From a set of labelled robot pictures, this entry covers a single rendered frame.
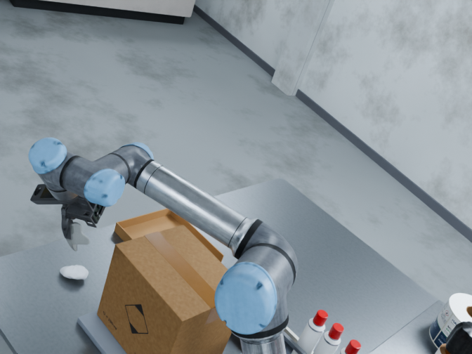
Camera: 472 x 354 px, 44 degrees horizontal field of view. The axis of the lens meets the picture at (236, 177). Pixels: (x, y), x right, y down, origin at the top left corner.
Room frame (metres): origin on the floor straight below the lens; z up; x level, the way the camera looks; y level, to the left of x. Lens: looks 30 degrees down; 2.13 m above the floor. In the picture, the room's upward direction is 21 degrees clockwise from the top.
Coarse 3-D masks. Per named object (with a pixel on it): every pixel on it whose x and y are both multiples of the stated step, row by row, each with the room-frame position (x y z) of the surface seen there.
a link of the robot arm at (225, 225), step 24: (144, 144) 1.14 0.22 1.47; (144, 168) 1.06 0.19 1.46; (144, 192) 1.04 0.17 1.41; (168, 192) 1.03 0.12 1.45; (192, 192) 1.04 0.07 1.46; (192, 216) 1.01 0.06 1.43; (216, 216) 1.00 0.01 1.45; (240, 216) 1.02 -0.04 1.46; (240, 240) 0.97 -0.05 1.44; (264, 240) 0.96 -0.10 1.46
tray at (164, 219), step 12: (144, 216) 1.71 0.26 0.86; (156, 216) 1.76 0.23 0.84; (168, 216) 1.80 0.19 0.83; (120, 228) 1.59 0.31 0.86; (132, 228) 1.65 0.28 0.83; (144, 228) 1.68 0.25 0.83; (156, 228) 1.70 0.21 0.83; (168, 228) 1.73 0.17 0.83; (192, 228) 1.74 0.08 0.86; (204, 240) 1.70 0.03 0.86; (216, 252) 1.66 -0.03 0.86
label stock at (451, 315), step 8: (456, 296) 1.69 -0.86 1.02; (464, 296) 1.71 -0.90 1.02; (448, 304) 1.63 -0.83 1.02; (456, 304) 1.64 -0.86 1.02; (464, 304) 1.66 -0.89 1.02; (440, 312) 1.66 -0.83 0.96; (448, 312) 1.61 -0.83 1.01; (456, 312) 1.60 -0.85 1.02; (464, 312) 1.62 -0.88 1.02; (440, 320) 1.62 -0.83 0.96; (448, 320) 1.59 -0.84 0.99; (456, 320) 1.57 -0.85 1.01; (464, 320) 1.57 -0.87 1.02; (432, 328) 1.63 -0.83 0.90; (440, 328) 1.60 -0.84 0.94; (448, 328) 1.57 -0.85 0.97; (432, 336) 1.60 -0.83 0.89; (440, 336) 1.58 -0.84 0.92; (440, 344) 1.57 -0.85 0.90
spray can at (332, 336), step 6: (336, 324) 1.25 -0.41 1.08; (330, 330) 1.24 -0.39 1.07; (336, 330) 1.23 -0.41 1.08; (342, 330) 1.24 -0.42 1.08; (324, 336) 1.24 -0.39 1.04; (330, 336) 1.23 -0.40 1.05; (336, 336) 1.23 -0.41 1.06; (324, 342) 1.23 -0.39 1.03; (330, 342) 1.22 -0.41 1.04; (336, 342) 1.23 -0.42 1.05; (318, 348) 1.23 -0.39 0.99; (324, 348) 1.22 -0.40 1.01; (330, 348) 1.22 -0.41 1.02; (336, 348) 1.23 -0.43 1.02
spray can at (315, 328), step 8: (320, 312) 1.28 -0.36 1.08; (312, 320) 1.27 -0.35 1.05; (320, 320) 1.26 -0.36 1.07; (312, 328) 1.25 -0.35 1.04; (320, 328) 1.26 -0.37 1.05; (304, 336) 1.26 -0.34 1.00; (312, 336) 1.25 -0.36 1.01; (320, 336) 1.26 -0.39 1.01; (304, 344) 1.25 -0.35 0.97; (312, 344) 1.25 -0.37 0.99; (312, 352) 1.26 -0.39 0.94
